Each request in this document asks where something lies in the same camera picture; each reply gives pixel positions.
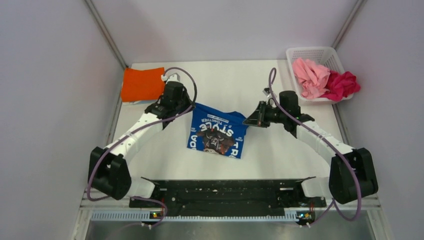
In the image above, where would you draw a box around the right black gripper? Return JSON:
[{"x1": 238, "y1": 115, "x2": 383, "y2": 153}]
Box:
[{"x1": 243, "y1": 100, "x2": 288, "y2": 128}]

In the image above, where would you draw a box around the blue t shirt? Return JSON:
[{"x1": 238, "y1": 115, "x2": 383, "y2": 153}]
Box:
[{"x1": 187, "y1": 103, "x2": 248, "y2": 159}]

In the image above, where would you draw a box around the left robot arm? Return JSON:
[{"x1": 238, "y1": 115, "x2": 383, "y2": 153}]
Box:
[{"x1": 86, "y1": 81, "x2": 195, "y2": 207}]

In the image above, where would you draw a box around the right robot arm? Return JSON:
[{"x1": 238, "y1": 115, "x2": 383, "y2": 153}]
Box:
[{"x1": 243, "y1": 87, "x2": 379, "y2": 206}]

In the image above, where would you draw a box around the folded orange t shirt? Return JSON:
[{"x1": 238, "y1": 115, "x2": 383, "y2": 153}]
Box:
[{"x1": 120, "y1": 67, "x2": 165, "y2": 103}]

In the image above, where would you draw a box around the light pink t shirt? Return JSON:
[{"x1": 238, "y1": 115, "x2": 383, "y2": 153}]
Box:
[{"x1": 292, "y1": 58, "x2": 331, "y2": 100}]

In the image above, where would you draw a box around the magenta t shirt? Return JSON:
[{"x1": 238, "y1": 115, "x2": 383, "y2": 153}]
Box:
[{"x1": 320, "y1": 70, "x2": 361, "y2": 102}]

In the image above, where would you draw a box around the white plastic basket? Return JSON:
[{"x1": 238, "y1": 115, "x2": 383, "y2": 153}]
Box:
[{"x1": 286, "y1": 46, "x2": 345, "y2": 106}]

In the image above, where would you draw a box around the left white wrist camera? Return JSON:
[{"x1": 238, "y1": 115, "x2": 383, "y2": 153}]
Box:
[{"x1": 161, "y1": 73, "x2": 181, "y2": 84}]

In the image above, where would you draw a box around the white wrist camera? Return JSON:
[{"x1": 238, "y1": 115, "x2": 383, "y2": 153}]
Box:
[
  {"x1": 161, "y1": 73, "x2": 181, "y2": 84},
  {"x1": 262, "y1": 87, "x2": 276, "y2": 99}
]

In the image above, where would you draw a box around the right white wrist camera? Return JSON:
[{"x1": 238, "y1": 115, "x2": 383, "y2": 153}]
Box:
[{"x1": 262, "y1": 87, "x2": 276, "y2": 99}]

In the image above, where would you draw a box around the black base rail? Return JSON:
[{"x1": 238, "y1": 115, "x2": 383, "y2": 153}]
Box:
[{"x1": 129, "y1": 178, "x2": 332, "y2": 218}]

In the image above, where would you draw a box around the left corner aluminium post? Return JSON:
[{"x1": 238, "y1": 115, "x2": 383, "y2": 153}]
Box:
[{"x1": 83, "y1": 0, "x2": 128, "y2": 70}]

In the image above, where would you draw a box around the corner aluminium post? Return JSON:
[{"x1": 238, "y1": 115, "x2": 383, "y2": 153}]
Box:
[
  {"x1": 331, "y1": 0, "x2": 368, "y2": 50},
  {"x1": 83, "y1": 0, "x2": 128, "y2": 70}
]

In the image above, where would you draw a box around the white slotted cable duct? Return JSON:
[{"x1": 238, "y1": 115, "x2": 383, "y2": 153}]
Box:
[{"x1": 91, "y1": 210, "x2": 313, "y2": 223}]

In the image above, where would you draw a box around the right corner aluminium post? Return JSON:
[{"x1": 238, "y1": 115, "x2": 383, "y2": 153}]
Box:
[{"x1": 331, "y1": 0, "x2": 368, "y2": 50}]

